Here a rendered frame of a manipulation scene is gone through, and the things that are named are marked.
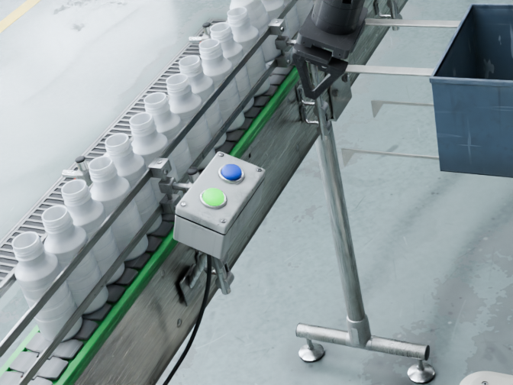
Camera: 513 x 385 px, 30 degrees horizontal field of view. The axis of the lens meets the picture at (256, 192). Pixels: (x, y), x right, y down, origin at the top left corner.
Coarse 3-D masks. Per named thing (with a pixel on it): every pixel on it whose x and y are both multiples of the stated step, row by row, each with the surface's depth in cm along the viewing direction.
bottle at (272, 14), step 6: (264, 0) 180; (270, 0) 180; (276, 0) 180; (282, 0) 182; (270, 6) 180; (276, 6) 180; (282, 6) 181; (270, 12) 180; (276, 12) 180; (270, 18) 181; (288, 30) 184
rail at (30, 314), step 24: (288, 48) 183; (216, 96) 160; (192, 120) 154; (96, 240) 134; (72, 264) 129; (120, 264) 139; (0, 288) 127; (48, 288) 125; (96, 288) 135; (24, 384) 123
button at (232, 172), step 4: (228, 164) 139; (232, 164) 139; (224, 168) 139; (228, 168) 139; (232, 168) 139; (236, 168) 139; (224, 172) 138; (228, 172) 138; (232, 172) 138; (236, 172) 138; (240, 172) 139; (224, 176) 138; (228, 176) 138; (232, 176) 138; (236, 176) 138; (240, 176) 139
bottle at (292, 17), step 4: (284, 0) 185; (288, 0) 185; (284, 4) 185; (292, 8) 187; (296, 8) 188; (288, 12) 186; (292, 12) 187; (296, 12) 188; (288, 16) 187; (292, 16) 187; (296, 16) 188; (288, 20) 187; (292, 20) 188; (296, 20) 188; (288, 24) 187; (292, 24) 188; (296, 24) 189; (292, 28) 188; (296, 28) 189; (292, 32) 189; (292, 36) 189; (292, 48) 191
